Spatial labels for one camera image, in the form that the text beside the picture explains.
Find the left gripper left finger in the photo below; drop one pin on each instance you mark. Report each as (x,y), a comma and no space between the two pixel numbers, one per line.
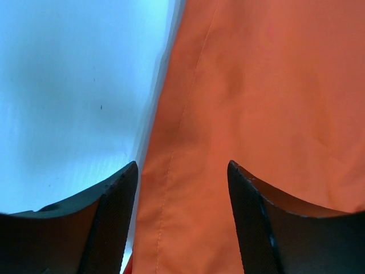
(85,233)

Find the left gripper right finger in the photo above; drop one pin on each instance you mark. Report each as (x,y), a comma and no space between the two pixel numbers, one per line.
(279,233)

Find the orange shorts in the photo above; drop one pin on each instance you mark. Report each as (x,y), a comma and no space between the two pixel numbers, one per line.
(277,86)

